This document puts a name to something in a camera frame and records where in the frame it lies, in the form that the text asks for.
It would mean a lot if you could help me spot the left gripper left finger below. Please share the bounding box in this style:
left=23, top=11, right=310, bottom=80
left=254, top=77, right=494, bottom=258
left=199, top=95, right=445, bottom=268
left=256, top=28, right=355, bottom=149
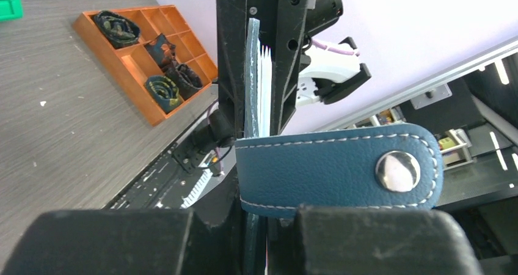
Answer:
left=3, top=184, right=240, bottom=274

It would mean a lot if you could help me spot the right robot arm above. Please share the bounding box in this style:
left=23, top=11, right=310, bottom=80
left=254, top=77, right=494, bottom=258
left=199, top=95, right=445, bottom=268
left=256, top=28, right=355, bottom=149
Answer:
left=216, top=0, right=371, bottom=139

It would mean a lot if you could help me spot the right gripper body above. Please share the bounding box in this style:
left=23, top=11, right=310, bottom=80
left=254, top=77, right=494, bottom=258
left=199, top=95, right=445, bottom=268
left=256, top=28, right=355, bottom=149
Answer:
left=216, top=0, right=316, bottom=35

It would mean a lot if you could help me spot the rolled belt top left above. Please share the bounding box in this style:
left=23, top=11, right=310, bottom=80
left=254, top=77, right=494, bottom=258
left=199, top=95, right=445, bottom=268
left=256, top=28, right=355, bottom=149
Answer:
left=92, top=10, right=141, bottom=49

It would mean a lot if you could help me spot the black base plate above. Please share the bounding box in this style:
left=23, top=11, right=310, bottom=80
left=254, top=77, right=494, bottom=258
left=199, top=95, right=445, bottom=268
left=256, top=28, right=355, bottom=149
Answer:
left=105, top=111, right=239, bottom=211

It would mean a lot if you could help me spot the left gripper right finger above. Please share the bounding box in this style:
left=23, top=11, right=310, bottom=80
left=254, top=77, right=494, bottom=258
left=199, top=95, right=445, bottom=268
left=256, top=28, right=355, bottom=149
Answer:
left=267, top=205, right=486, bottom=275

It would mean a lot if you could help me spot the rolled belt bottom left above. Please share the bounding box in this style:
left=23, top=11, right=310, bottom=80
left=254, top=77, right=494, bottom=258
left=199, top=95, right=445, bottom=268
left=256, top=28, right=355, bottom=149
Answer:
left=144, top=75, right=183, bottom=114

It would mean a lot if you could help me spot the black rolled belt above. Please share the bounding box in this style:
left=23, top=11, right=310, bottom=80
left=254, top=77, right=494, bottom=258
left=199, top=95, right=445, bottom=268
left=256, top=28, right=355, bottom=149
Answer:
left=145, top=34, right=203, bottom=100

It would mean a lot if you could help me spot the blue leather card holder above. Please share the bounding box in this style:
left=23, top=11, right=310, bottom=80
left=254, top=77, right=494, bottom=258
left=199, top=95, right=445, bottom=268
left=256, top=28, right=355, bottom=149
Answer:
left=235, top=17, right=445, bottom=275

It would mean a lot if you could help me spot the green plastic bin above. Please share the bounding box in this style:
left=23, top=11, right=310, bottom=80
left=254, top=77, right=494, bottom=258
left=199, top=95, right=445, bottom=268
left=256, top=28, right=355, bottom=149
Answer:
left=0, top=0, right=24, bottom=22

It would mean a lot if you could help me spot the orange compartment tray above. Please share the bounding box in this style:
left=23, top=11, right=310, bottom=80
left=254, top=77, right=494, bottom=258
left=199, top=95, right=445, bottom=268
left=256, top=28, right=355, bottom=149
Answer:
left=73, top=5, right=217, bottom=126

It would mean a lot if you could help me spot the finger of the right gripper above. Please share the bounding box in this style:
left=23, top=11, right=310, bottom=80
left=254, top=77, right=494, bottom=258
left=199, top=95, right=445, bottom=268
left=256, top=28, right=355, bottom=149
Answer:
left=217, top=22, right=246, bottom=138
left=270, top=19, right=305, bottom=135

